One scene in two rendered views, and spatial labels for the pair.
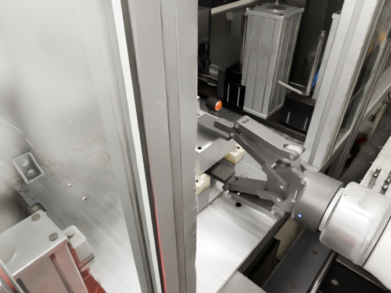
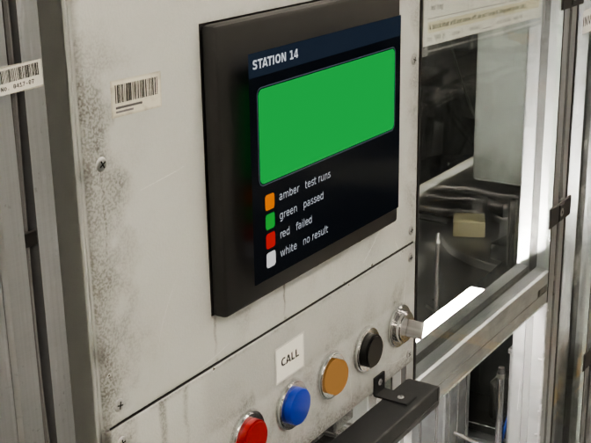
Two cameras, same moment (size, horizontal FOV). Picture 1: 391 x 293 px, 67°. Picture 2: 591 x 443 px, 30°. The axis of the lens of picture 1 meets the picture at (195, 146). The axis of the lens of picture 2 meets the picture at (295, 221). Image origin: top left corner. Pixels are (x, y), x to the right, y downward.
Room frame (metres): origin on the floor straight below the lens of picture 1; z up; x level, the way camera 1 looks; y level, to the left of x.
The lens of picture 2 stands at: (-0.79, 0.25, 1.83)
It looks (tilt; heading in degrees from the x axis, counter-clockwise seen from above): 18 degrees down; 352
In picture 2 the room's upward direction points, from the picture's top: 1 degrees counter-clockwise
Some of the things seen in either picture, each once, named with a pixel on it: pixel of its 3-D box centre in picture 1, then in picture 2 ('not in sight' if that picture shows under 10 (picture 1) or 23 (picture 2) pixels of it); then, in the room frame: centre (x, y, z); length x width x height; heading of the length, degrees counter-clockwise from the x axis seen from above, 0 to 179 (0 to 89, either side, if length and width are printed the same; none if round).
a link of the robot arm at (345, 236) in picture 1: (353, 220); not in sight; (0.24, -0.20, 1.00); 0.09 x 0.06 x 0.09; 138
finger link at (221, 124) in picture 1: (230, 122); not in sight; (0.37, -0.05, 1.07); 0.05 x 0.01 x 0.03; 48
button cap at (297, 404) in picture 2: not in sight; (291, 404); (-0.02, 0.15, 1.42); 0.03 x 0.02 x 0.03; 138
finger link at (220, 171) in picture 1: (213, 168); not in sight; (0.39, -0.03, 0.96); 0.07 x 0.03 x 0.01; 48
